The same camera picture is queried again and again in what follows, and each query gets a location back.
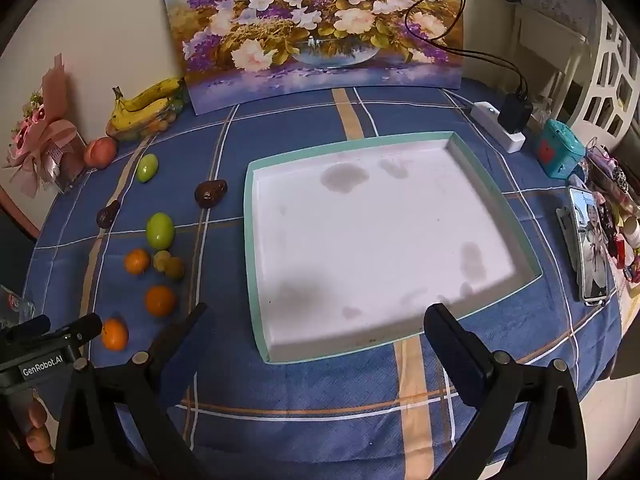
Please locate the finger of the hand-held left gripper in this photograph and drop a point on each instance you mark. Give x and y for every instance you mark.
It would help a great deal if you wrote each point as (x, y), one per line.
(25, 329)
(80, 330)

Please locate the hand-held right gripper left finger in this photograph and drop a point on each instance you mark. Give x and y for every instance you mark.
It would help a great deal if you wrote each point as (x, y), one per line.
(197, 347)

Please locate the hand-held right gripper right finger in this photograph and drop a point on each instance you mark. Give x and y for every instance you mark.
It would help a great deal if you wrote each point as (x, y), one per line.
(457, 360)

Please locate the orange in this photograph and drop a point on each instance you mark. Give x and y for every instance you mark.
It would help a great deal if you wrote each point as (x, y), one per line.
(137, 261)
(115, 334)
(160, 300)

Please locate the small yellow-green fruit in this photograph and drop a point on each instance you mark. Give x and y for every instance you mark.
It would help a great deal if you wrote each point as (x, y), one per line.
(176, 268)
(160, 258)

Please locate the large dark brown pear-shaped fruit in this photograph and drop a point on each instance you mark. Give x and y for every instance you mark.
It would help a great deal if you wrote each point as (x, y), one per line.
(107, 213)

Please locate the green mango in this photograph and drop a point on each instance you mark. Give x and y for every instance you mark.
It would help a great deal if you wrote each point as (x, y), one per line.
(147, 167)
(160, 230)

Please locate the white tray with teal rim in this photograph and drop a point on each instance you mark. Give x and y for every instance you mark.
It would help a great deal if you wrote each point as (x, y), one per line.
(375, 235)

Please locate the small dark brown wrinkled fruit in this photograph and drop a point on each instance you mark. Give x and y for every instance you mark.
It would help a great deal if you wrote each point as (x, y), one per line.
(211, 193)

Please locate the person's left hand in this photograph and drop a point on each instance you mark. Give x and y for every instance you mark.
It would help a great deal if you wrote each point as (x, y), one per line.
(40, 435)

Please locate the glass mug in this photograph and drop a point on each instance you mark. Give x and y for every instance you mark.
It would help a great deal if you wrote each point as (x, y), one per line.
(15, 305)

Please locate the dark board with brown edge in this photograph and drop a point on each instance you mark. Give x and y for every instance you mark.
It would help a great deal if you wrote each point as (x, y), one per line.
(12, 240)

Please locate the blue plaid tablecloth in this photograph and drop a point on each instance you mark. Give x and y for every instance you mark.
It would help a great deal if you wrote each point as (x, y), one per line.
(325, 430)

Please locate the smartphone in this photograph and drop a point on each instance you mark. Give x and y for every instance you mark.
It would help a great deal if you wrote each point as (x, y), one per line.
(592, 245)

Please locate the red apple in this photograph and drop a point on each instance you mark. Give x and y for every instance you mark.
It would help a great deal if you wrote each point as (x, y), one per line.
(100, 152)

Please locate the pink flower bouquet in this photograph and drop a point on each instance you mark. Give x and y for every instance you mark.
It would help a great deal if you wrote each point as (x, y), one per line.
(40, 130)

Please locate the yellow banana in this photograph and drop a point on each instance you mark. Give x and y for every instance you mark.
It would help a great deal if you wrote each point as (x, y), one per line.
(155, 91)
(137, 115)

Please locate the clear plastic fruit container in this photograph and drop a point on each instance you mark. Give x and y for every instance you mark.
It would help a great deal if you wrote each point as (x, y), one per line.
(162, 122)

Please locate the pile of colourful small items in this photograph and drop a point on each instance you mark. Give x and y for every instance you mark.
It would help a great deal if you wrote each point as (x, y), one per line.
(617, 200)

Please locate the teal toy box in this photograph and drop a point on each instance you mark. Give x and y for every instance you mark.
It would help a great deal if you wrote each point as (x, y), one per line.
(557, 150)

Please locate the white power strip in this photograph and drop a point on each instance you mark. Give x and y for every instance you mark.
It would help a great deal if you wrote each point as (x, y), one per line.
(487, 112)

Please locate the black charger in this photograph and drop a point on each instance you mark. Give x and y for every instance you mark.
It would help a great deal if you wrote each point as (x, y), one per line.
(515, 112)

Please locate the flower painting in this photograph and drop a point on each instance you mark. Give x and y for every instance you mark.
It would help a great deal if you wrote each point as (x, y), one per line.
(310, 35)

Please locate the white lattice chair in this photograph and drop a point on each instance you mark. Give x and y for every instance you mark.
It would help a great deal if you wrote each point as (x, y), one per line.
(615, 60)

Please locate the white shelf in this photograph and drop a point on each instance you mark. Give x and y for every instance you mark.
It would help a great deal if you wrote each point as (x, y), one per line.
(550, 25)

